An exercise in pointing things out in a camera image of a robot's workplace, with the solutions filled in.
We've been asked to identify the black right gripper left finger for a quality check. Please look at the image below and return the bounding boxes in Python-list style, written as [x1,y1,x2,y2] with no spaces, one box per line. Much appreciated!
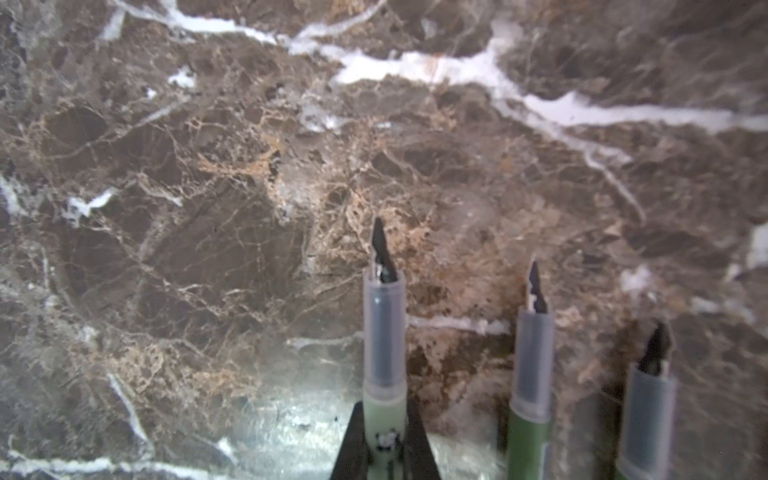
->
[329,401,366,480]

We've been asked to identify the dark green pen long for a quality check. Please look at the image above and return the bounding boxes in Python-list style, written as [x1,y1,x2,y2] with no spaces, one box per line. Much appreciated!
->
[506,259,555,479]

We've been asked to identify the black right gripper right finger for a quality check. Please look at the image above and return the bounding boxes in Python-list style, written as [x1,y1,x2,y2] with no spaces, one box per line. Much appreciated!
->
[404,399,441,480]

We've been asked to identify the light green pen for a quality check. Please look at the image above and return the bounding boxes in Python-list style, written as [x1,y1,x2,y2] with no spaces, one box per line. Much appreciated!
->
[363,217,407,479]

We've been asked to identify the dark green pen short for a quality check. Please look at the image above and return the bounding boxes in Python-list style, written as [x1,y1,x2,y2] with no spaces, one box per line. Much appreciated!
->
[614,321,678,480]

